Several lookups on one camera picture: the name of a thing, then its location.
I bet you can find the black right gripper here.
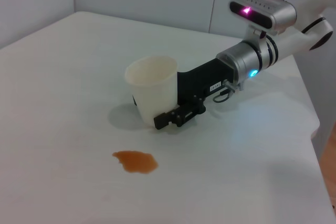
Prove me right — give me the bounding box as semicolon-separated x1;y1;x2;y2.
132;58;236;131

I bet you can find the white paper cup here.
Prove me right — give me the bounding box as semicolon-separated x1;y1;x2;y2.
123;56;179;128

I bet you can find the brown liquid stain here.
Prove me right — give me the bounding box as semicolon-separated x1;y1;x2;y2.
112;150;159;175

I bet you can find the grey right gripper cable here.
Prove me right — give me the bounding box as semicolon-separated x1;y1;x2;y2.
213;79;238;103

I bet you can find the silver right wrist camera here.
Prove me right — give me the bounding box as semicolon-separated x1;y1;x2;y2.
228;0;298;42

